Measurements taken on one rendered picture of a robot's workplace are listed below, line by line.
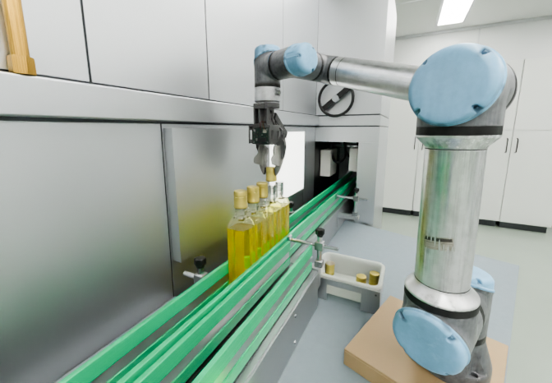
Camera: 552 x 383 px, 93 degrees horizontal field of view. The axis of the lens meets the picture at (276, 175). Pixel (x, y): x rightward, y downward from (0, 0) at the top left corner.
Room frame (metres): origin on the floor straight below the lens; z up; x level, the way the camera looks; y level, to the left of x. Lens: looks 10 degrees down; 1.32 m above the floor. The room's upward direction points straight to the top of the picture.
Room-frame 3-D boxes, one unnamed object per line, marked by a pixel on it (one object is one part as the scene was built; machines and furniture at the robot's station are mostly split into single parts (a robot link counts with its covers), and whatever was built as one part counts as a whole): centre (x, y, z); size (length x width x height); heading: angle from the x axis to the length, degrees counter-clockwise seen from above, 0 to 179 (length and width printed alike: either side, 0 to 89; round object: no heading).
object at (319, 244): (0.79, -0.12, 0.95); 0.17 x 0.03 x 0.12; 63
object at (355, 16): (1.89, -0.57, 1.69); 0.70 x 0.37 x 0.89; 153
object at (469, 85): (0.43, -0.30, 1.17); 0.15 x 0.12 x 0.55; 132
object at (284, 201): (0.86, -0.01, 0.99); 0.06 x 0.06 x 0.21; 64
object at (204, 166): (1.03, 0.05, 1.15); 0.90 x 0.03 x 0.34; 153
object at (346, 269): (0.84, -0.26, 0.80); 0.22 x 0.17 x 0.09; 63
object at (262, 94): (0.79, 0.02, 1.41); 0.08 x 0.08 x 0.05
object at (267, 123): (0.78, 0.03, 1.33); 0.09 x 0.08 x 0.12; 153
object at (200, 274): (0.60, 0.20, 0.94); 0.07 x 0.04 x 0.13; 63
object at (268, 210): (0.76, 0.04, 0.99); 0.06 x 0.06 x 0.21; 64
